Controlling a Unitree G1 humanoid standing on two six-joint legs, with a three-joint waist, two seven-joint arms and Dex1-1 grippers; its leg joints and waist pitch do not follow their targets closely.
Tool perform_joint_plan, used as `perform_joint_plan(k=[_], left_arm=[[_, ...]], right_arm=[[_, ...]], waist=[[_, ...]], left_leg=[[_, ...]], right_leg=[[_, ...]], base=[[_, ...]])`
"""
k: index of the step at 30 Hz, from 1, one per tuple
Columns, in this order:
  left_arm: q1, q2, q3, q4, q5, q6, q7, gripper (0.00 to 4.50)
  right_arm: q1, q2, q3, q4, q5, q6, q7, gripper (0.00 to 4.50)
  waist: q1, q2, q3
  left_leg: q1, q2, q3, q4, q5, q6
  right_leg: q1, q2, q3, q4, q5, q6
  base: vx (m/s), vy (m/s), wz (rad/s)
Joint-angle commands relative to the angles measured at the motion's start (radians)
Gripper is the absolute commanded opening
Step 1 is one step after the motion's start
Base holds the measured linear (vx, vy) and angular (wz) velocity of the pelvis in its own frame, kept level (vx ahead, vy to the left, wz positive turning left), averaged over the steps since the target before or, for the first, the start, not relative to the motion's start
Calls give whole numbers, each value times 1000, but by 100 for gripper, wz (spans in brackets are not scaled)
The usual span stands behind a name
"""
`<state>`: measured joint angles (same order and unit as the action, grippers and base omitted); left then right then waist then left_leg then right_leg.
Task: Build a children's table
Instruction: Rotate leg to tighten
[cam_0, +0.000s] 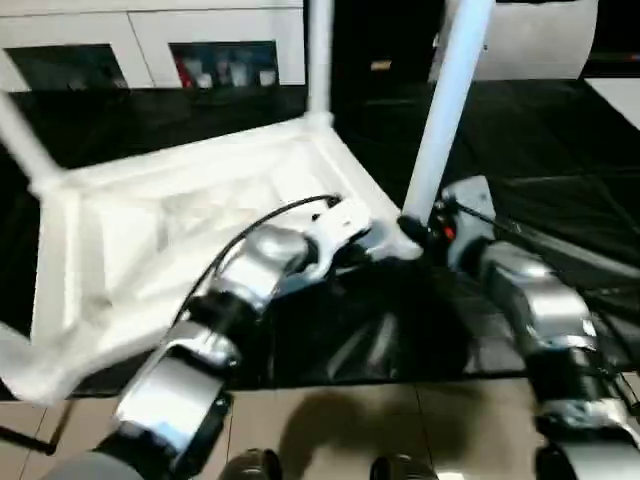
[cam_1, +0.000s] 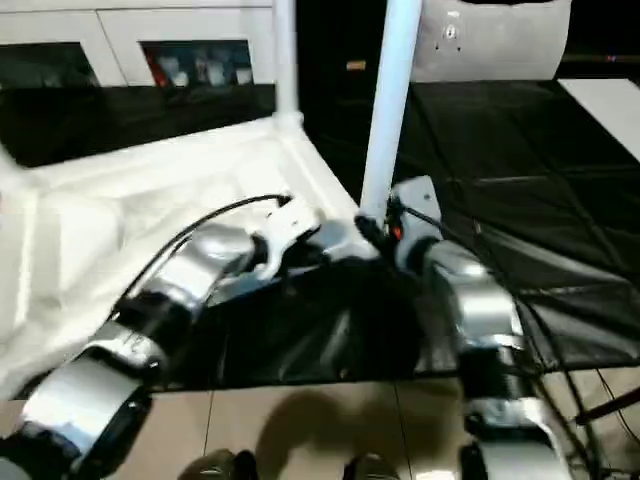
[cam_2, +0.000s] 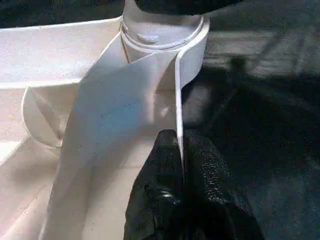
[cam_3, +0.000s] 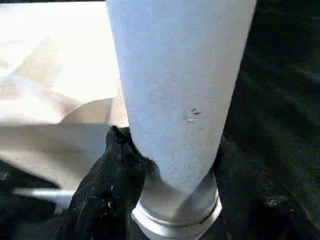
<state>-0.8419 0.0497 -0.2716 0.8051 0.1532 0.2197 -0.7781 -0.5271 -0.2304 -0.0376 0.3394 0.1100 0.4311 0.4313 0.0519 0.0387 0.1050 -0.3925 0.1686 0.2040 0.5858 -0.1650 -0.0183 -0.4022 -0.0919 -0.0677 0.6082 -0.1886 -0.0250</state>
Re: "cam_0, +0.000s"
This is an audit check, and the dark right robot foot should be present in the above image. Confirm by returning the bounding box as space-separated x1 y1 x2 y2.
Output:
370 454 441 480

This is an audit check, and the grey cushion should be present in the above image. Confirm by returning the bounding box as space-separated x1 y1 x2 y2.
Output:
430 0 601 85

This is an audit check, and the white plastic table top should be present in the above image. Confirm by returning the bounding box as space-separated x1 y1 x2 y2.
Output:
0 112 425 403

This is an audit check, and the white flat board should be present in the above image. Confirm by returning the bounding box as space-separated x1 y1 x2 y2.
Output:
586 78 640 131

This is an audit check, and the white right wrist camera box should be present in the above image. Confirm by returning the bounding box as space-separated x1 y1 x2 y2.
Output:
438 176 497 241

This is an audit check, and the black work mat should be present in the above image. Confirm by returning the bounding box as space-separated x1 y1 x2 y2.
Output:
0 78 640 391

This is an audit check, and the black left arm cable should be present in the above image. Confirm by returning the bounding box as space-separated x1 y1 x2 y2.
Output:
170 194 343 331

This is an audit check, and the white cabinet with glass doors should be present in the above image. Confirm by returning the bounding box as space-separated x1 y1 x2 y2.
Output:
0 0 309 93

